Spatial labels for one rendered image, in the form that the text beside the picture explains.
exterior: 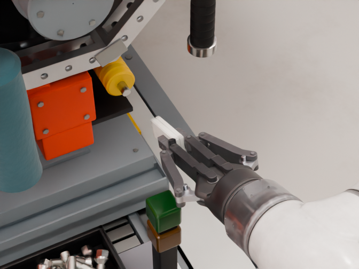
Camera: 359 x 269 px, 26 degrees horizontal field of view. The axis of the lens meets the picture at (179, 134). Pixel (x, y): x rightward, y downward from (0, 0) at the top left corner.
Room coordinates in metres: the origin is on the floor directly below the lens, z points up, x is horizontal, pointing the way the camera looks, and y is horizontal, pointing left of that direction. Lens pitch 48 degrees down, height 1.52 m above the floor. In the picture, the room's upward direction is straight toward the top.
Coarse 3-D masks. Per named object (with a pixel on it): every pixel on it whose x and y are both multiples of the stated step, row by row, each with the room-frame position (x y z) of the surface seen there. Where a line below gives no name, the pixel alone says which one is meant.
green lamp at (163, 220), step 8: (168, 192) 0.67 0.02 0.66; (152, 200) 0.65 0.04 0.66; (160, 200) 0.65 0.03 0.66; (168, 200) 0.65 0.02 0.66; (152, 208) 0.64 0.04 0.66; (160, 208) 0.64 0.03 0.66; (168, 208) 0.64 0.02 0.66; (176, 208) 0.64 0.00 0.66; (152, 216) 0.64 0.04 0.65; (160, 216) 0.63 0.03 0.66; (168, 216) 0.63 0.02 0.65; (176, 216) 0.64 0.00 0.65; (152, 224) 0.64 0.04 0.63; (160, 224) 0.63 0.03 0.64; (168, 224) 0.63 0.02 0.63; (176, 224) 0.64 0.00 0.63; (160, 232) 0.63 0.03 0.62
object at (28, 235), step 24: (96, 192) 1.07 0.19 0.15; (120, 192) 1.07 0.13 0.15; (144, 192) 1.07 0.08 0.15; (48, 216) 1.00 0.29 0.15; (72, 216) 0.99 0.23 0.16; (96, 216) 1.01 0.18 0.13; (120, 216) 1.04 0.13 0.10; (0, 240) 0.94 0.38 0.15; (24, 240) 0.94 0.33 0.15; (48, 240) 0.96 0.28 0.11; (0, 264) 0.91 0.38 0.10
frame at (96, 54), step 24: (120, 0) 1.09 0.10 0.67; (144, 0) 1.05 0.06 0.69; (120, 24) 1.04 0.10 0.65; (144, 24) 1.05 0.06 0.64; (48, 48) 1.02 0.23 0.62; (72, 48) 1.04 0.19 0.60; (96, 48) 1.02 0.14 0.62; (120, 48) 1.03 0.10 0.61; (24, 72) 0.96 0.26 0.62; (48, 72) 0.97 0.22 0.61; (72, 72) 0.99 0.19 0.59
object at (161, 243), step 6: (150, 222) 0.65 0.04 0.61; (150, 228) 0.65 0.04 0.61; (180, 228) 0.64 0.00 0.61; (150, 234) 0.65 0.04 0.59; (156, 234) 0.63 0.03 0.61; (162, 234) 0.63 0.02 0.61; (168, 234) 0.63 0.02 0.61; (174, 234) 0.64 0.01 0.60; (180, 234) 0.64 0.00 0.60; (156, 240) 0.63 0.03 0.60; (162, 240) 0.63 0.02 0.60; (168, 240) 0.63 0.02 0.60; (174, 240) 0.64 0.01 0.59; (180, 240) 0.64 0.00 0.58; (156, 246) 0.63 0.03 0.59; (162, 246) 0.63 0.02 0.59; (168, 246) 0.63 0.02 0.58; (174, 246) 0.64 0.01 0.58
